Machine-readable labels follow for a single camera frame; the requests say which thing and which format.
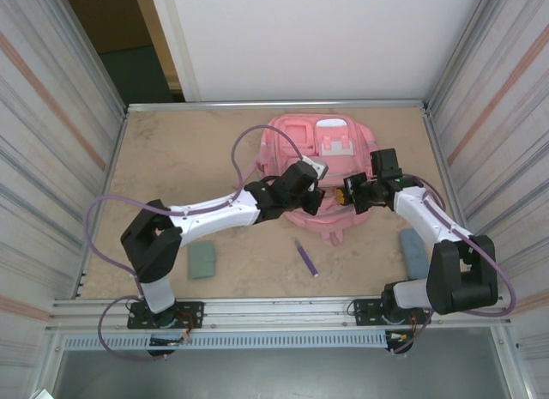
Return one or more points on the pink school backpack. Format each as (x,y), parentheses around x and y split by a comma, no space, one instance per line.
(339,158)

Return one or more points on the purple pen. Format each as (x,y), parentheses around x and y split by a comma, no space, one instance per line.
(306,258)

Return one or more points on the green fabric wallet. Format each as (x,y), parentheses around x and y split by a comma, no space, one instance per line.
(202,261)

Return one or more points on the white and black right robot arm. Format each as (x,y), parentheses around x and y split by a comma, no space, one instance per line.
(420,214)

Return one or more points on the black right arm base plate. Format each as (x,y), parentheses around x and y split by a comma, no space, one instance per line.
(366,311)

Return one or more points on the aluminium mounting rail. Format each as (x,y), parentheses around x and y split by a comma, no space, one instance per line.
(279,315)

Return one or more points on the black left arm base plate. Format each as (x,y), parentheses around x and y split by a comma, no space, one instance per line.
(191,315)

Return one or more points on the white door frame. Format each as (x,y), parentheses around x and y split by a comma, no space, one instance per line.
(176,51)

